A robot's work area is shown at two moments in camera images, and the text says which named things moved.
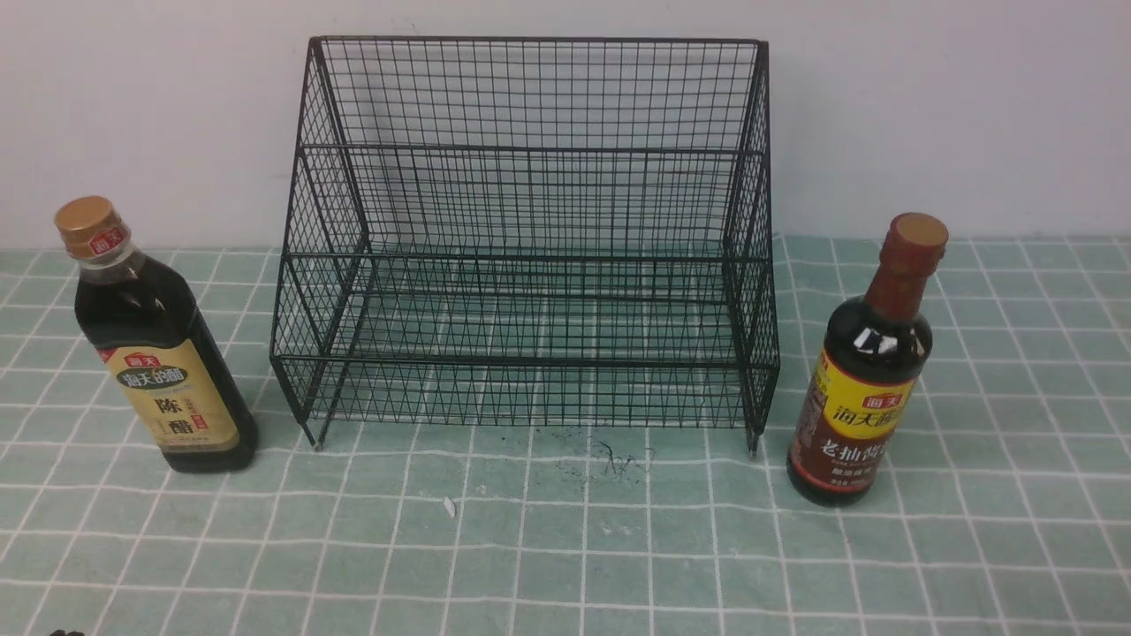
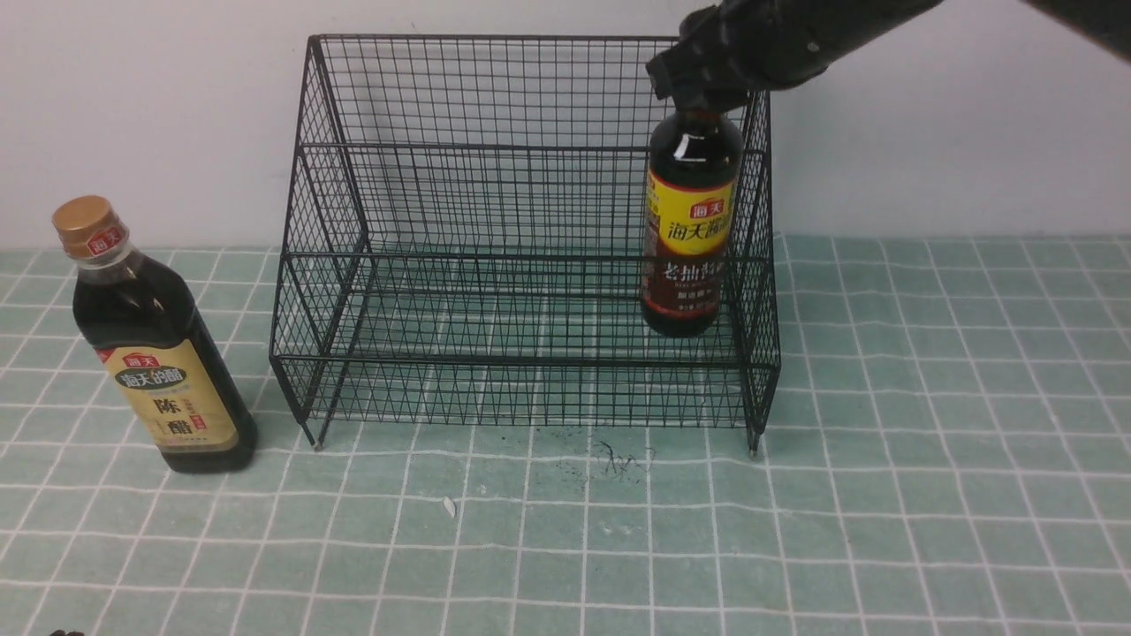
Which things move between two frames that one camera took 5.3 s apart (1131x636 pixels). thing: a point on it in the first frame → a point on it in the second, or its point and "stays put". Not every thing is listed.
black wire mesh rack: [528, 230] stays put
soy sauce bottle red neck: [854, 401] → [694, 166]
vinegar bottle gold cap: [157, 344] stays put
